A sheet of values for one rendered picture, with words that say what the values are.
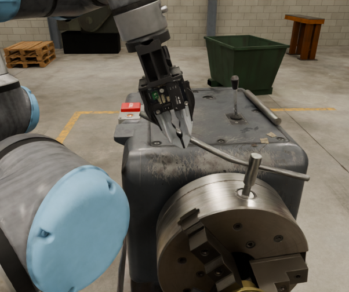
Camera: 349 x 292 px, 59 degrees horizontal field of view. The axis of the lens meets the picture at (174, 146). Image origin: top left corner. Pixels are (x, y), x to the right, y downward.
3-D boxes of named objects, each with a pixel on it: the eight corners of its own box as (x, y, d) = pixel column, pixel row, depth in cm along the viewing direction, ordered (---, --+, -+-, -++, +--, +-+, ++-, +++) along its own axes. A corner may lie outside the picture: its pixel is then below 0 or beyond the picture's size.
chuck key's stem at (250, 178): (248, 204, 63) (262, 154, 58) (247, 210, 61) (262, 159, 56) (237, 201, 63) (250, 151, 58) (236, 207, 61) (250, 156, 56)
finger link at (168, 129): (170, 164, 55) (152, 118, 51) (168, 149, 60) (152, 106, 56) (186, 159, 55) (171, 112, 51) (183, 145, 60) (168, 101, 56)
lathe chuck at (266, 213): (149, 283, 77) (165, 174, 63) (270, 287, 80) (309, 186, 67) (149, 317, 68) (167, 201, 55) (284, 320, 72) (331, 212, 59)
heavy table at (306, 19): (279, 50, 942) (284, 14, 898) (293, 50, 944) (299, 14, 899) (300, 60, 798) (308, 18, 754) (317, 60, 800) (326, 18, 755)
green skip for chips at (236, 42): (202, 81, 611) (203, 36, 573) (245, 78, 632) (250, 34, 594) (229, 102, 495) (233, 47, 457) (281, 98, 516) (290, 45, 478)
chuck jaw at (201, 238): (213, 255, 66) (179, 222, 61) (232, 243, 65) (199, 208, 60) (224, 302, 56) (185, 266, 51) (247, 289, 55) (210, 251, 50)
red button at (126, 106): (122, 108, 102) (122, 102, 101) (141, 108, 102) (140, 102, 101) (120, 115, 96) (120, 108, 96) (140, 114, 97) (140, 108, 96)
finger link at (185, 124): (186, 159, 55) (171, 112, 51) (183, 145, 60) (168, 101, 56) (203, 154, 54) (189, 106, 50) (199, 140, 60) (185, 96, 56)
